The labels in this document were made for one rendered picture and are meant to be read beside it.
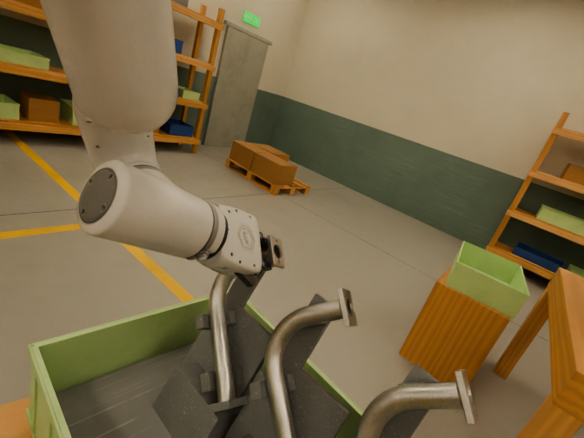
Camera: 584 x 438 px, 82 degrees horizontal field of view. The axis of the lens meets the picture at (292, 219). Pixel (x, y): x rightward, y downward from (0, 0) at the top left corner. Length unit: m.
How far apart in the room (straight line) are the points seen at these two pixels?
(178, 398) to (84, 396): 0.17
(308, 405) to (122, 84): 0.51
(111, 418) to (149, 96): 0.57
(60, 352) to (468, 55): 6.40
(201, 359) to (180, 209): 0.40
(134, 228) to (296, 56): 7.72
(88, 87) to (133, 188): 0.11
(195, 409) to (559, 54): 6.24
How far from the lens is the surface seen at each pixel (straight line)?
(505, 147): 6.24
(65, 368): 0.76
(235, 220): 0.52
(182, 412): 0.70
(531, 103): 6.29
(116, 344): 0.76
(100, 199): 0.39
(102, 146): 0.46
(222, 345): 0.65
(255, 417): 0.66
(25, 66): 4.77
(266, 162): 5.00
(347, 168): 6.98
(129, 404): 0.76
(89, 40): 0.30
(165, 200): 0.40
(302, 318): 0.55
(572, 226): 5.72
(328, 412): 0.60
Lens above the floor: 1.44
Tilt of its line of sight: 20 degrees down
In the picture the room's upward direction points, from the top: 18 degrees clockwise
